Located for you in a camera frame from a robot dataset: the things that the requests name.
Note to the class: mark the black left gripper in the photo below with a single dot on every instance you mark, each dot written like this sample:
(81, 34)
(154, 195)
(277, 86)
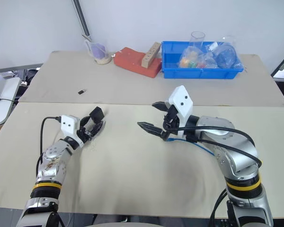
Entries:
(84, 134)

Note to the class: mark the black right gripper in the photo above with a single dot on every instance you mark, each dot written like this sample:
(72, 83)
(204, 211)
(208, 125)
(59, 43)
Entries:
(171, 116)

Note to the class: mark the small black box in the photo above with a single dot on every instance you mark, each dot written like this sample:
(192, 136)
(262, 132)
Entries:
(97, 114)

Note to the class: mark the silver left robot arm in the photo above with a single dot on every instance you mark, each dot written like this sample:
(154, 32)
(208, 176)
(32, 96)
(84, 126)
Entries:
(50, 165)

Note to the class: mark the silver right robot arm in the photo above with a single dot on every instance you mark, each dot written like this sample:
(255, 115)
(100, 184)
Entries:
(236, 151)

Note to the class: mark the tiny black plug piece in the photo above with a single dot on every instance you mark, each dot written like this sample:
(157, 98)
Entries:
(81, 91)

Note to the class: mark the blue plastic bin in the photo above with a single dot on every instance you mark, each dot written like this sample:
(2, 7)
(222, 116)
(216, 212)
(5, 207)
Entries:
(170, 68)

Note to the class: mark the red brick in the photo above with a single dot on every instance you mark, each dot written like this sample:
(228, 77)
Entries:
(136, 63)

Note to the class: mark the wooden block with holes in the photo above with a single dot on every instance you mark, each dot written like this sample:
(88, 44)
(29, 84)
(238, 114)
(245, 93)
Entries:
(151, 55)

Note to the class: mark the plastic bag of colourful items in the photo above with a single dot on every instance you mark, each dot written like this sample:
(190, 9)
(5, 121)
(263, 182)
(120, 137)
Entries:
(191, 59)

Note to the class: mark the clear beaker with sand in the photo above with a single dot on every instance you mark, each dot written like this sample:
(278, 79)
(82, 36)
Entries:
(100, 53)

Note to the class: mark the purple scoop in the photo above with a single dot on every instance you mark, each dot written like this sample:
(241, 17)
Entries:
(98, 50)

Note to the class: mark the clear glass cylinder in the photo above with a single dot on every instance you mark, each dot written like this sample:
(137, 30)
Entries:
(197, 39)

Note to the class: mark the white side table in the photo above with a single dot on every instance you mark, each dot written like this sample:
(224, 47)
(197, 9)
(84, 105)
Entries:
(3, 101)

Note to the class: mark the clear plastic container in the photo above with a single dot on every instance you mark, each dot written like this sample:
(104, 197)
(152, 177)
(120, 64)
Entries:
(226, 55)

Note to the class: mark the threaded metal rod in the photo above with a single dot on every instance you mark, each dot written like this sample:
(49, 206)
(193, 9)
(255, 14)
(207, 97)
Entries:
(82, 20)

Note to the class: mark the black framed shelf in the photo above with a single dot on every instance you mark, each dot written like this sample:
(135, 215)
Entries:
(283, 67)

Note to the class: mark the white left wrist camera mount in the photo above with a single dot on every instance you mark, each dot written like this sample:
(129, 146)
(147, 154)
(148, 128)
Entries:
(69, 125)

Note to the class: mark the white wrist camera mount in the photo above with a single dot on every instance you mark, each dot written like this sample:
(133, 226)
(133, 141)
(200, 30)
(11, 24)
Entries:
(182, 101)
(69, 125)

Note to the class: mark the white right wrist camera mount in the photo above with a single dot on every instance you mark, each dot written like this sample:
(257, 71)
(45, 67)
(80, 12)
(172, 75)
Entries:
(182, 101)

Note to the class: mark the grey metal desk frame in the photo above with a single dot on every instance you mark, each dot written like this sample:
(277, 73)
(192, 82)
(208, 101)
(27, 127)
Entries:
(14, 67)

